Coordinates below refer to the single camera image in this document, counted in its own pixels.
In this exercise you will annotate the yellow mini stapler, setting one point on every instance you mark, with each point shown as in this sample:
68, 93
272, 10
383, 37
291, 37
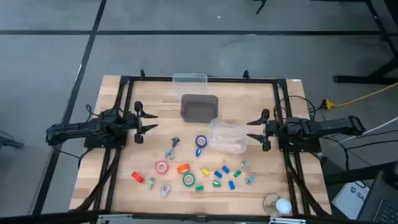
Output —
206, 172

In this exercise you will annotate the silver bracket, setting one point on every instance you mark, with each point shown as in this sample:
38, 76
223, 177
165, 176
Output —
286, 221
115, 218

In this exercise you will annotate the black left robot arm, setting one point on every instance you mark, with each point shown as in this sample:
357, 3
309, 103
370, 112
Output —
71, 129

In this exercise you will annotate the white printed box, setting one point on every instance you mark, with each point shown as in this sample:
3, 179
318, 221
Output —
349, 199

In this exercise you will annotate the red tape roll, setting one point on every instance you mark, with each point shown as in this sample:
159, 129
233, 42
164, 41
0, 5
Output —
137, 177

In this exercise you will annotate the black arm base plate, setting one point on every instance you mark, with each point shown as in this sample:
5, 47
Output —
311, 148
93, 143

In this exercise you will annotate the green tape roll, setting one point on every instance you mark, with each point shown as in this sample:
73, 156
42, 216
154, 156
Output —
183, 180

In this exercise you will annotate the pink tape roll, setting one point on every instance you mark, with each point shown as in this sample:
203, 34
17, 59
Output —
157, 167

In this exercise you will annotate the orange tape roll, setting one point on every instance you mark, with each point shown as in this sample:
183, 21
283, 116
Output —
183, 169

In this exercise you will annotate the white bulb table lamp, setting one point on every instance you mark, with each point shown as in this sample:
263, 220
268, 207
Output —
283, 206

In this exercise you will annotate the blue mini stapler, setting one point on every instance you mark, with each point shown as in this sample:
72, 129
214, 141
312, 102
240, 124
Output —
218, 174
225, 169
231, 185
198, 152

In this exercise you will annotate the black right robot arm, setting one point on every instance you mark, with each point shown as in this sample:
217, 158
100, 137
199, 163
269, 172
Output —
326, 126

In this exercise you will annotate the blue tape roll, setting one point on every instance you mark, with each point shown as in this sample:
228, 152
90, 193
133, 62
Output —
196, 141

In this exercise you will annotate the black laptop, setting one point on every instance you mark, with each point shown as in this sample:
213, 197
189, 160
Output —
382, 205

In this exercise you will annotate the blue-grey staple remover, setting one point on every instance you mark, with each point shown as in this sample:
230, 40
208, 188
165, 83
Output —
169, 153

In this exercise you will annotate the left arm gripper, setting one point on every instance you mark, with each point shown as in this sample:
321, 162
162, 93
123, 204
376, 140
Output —
132, 121

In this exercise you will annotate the black staple remover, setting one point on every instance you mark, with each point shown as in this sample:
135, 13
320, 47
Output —
175, 141

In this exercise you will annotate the black aluminium table frame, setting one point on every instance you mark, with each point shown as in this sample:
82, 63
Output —
217, 80

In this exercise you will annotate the black tripod leg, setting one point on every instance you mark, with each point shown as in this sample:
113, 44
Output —
261, 6

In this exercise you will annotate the dark translucent plastic bin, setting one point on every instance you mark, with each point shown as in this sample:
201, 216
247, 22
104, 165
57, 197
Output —
199, 109

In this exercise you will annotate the beige staple remover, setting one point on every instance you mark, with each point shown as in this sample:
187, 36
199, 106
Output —
245, 165

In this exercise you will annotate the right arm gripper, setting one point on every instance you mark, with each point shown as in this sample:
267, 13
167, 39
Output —
272, 129

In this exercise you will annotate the white sticker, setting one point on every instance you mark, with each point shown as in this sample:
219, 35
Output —
297, 80

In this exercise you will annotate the dark chair base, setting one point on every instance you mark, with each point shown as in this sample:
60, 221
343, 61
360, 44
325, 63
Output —
9, 142

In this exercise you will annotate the lilac staple remover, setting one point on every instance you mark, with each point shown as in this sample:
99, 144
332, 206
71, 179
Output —
165, 189

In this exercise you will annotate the light blue staple remover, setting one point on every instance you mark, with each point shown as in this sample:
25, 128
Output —
250, 180

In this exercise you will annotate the black desk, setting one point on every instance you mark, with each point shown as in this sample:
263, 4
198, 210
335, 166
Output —
357, 80

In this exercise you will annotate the clear plastic bin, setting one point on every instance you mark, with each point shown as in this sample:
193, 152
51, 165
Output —
189, 84
227, 138

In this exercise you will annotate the green-grey staple remover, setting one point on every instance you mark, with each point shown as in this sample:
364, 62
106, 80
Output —
151, 183

